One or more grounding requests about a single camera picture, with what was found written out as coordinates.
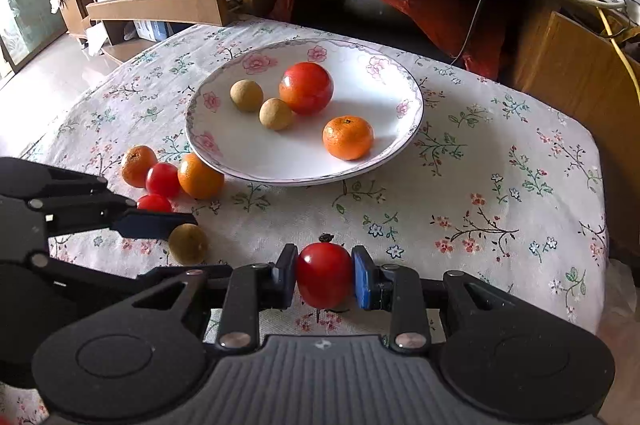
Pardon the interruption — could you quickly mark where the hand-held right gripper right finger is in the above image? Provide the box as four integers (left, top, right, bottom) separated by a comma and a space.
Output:
351, 244, 527, 354

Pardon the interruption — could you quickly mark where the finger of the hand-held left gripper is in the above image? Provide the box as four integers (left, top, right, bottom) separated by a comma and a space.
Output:
27, 251, 233, 304
0, 156, 200, 240

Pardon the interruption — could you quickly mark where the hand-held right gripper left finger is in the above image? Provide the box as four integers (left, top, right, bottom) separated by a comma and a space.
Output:
131, 243, 300, 353

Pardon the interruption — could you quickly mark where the red cherry tomato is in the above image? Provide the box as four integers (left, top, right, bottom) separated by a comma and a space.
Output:
145, 162, 182, 200
297, 233, 354, 308
136, 194, 173, 214

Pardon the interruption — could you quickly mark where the brown longan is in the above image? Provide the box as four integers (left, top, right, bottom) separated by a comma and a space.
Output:
230, 80, 264, 113
259, 98, 294, 131
168, 223, 209, 265

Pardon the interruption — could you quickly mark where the orange mandarin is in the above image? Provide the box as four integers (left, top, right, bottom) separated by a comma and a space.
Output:
121, 145, 158, 188
177, 152, 226, 200
322, 116, 375, 161

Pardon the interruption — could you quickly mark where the white floral rimmed plate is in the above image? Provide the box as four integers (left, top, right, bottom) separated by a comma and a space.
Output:
185, 38, 425, 187

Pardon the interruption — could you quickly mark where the large red tomato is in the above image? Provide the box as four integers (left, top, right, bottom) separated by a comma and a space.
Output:
278, 62, 334, 116

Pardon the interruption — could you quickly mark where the floral tablecloth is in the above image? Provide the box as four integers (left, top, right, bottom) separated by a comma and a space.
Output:
0, 19, 612, 425

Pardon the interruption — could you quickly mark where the blue and white box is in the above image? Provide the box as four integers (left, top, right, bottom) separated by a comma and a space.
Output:
134, 20, 173, 41

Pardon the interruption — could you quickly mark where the white paper card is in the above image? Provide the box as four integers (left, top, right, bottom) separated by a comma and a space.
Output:
85, 25, 108, 53

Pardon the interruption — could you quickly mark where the translucent plastic sheet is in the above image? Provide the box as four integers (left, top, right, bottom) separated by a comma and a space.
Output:
597, 257, 640, 341

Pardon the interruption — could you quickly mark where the red cloth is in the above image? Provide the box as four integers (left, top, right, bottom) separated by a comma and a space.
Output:
270, 0, 516, 78

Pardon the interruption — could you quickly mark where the hanging black cable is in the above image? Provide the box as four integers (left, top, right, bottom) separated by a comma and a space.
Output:
450, 0, 502, 66

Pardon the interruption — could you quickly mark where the yellow cable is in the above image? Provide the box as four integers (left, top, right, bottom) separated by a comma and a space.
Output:
442, 0, 640, 101

